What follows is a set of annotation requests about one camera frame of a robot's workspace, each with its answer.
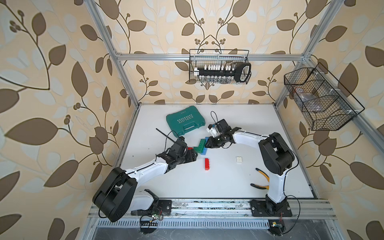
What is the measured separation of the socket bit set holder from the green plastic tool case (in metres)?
0.31

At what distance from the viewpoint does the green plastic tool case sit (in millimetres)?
1043

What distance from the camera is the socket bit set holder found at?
82cm
